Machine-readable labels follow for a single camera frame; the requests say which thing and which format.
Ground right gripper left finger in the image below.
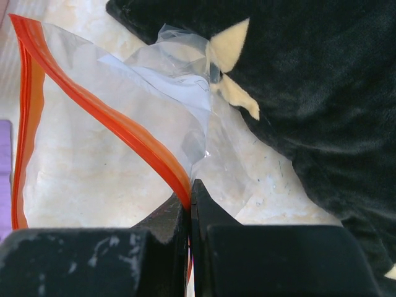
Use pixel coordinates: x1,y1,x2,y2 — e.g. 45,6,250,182
1,196,188,296

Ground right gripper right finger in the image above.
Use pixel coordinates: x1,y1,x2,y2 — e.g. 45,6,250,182
191,180,381,296

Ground clear zip bag orange zipper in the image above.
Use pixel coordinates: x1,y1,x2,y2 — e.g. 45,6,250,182
10,14,254,230

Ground pink purple cloth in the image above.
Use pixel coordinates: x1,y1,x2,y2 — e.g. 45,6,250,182
0,120,12,242

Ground black pillow cream flowers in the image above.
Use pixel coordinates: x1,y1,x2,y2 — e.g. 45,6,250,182
105,0,396,279

